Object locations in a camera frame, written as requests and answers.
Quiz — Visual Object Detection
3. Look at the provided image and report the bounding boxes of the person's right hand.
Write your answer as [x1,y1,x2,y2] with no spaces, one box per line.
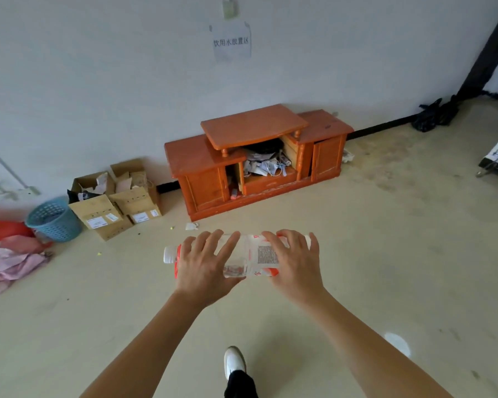
[260,228,326,306]

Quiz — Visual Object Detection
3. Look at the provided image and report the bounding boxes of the person's left hand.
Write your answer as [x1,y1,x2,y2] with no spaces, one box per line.
[173,229,248,308]

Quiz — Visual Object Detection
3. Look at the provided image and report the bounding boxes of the red-handled medium water bottle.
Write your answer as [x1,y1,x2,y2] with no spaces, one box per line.
[163,232,312,279]

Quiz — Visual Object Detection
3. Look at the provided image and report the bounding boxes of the orange wooden cabinet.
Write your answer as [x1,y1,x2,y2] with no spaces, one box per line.
[164,104,355,223]

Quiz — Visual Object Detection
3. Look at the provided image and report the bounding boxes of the person's left forearm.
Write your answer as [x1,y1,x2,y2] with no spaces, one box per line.
[79,287,231,398]

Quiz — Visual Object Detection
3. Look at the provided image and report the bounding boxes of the person's right forearm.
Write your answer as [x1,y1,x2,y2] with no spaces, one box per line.
[300,285,455,398]

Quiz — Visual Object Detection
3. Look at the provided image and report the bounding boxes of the person's white shoe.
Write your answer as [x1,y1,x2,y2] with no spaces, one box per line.
[224,345,247,382]

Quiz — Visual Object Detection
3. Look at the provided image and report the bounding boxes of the person's black trousers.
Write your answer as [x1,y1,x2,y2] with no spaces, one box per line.
[224,369,259,398]

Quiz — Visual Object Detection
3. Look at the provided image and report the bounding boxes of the labelled cardboard box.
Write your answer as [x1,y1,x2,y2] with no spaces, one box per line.
[107,185,163,225]
[68,194,133,242]

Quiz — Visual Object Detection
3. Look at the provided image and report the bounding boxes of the pile of white papers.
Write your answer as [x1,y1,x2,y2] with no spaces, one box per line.
[242,138,293,178]

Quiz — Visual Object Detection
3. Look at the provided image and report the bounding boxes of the blue plastic basket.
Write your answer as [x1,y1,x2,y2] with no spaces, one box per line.
[24,196,84,243]

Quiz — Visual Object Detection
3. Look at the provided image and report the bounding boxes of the pink cloth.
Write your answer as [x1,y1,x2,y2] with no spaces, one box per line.
[0,235,55,301]

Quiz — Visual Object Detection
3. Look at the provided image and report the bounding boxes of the red cloth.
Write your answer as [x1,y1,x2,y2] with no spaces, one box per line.
[0,221,36,249]

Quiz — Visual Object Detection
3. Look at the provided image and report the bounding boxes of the black plastic bag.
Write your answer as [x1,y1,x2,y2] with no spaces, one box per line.
[411,95,461,133]

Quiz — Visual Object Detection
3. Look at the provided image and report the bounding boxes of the white paper sign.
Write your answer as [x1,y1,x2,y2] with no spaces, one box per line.
[209,21,253,62]

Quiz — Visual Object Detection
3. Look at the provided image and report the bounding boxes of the white wall conduit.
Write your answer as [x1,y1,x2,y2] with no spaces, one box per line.
[0,140,41,196]
[0,171,19,202]

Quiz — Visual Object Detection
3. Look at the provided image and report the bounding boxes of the black door frame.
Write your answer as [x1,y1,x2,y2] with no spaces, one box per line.
[456,0,498,100]

